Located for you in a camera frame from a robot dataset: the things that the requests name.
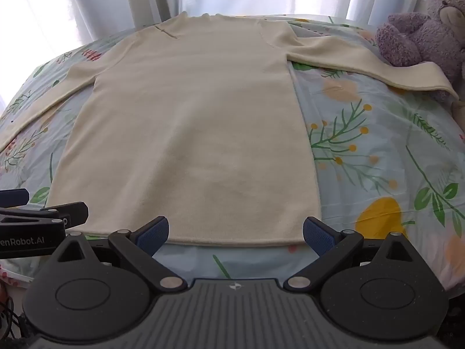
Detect floral bed sheet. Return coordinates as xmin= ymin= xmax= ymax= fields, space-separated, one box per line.
xmin=0 ymin=15 xmax=465 ymax=296

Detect black cable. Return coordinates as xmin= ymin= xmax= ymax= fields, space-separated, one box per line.
xmin=0 ymin=286 xmax=28 ymax=339

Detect cream long-sleeve sweater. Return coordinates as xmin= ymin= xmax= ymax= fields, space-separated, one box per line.
xmin=0 ymin=12 xmax=460 ymax=249

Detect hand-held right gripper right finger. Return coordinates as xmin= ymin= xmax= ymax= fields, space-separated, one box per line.
xmin=283 ymin=216 xmax=415 ymax=292

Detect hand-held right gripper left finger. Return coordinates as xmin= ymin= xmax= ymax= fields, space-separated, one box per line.
xmin=54 ymin=216 xmax=187 ymax=292

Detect purple teddy bear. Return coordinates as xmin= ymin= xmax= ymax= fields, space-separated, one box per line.
xmin=375 ymin=0 xmax=465 ymax=103

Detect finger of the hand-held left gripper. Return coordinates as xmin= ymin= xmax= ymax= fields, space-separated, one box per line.
xmin=0 ymin=201 xmax=90 ymax=233
xmin=0 ymin=188 xmax=30 ymax=210

